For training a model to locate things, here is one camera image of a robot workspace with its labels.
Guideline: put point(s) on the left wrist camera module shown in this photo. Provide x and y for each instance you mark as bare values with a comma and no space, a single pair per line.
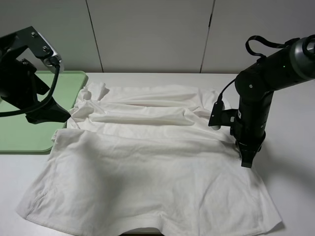
41,48

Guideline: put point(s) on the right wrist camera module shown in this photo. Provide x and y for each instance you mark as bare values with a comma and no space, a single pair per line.
221,117

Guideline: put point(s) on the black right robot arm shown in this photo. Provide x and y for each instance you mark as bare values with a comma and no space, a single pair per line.
293,64

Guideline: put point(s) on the green plastic tray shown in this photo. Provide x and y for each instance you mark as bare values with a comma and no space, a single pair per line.
18,136

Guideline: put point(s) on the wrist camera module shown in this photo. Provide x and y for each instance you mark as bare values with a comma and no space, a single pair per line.
41,48
221,117

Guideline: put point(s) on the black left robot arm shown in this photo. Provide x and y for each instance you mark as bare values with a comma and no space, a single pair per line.
10,48

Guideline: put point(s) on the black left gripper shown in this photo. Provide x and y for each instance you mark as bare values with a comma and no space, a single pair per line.
20,86

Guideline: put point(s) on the white short sleeve shirt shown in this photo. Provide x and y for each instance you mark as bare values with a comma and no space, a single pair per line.
134,158

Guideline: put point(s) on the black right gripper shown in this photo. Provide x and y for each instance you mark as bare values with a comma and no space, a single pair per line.
249,129

